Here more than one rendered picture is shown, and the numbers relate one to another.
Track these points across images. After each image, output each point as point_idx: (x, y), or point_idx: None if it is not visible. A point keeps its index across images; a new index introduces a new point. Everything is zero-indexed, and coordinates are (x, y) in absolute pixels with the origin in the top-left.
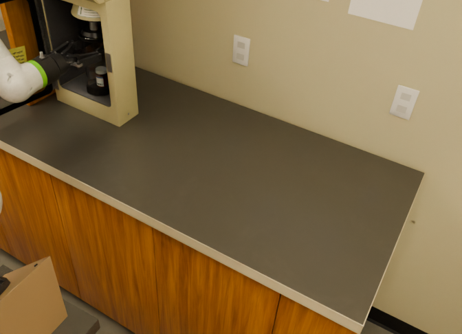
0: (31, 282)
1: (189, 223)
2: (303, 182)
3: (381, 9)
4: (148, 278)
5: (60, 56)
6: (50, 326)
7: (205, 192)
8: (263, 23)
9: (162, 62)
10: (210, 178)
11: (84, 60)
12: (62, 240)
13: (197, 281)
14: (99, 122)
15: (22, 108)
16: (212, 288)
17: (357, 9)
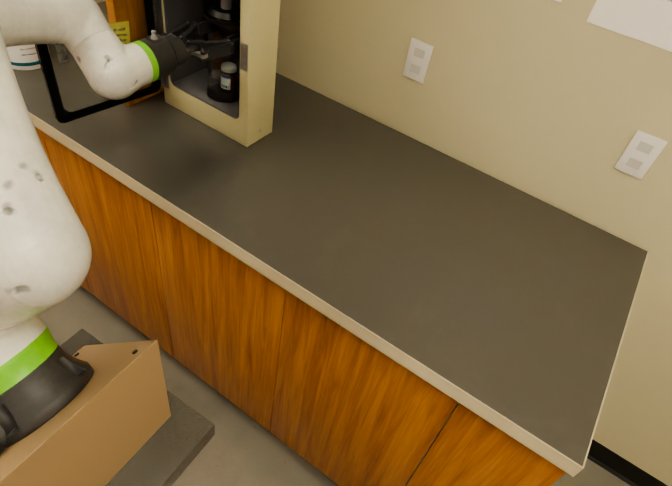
0: (127, 379)
1: (340, 292)
2: (490, 248)
3: (640, 19)
4: (268, 350)
5: (179, 39)
6: (146, 432)
7: (362, 250)
8: (457, 25)
9: (304, 67)
10: (367, 230)
11: (210, 50)
12: (157, 286)
13: (337, 365)
14: (220, 138)
15: (118, 109)
16: (356, 378)
17: (602, 17)
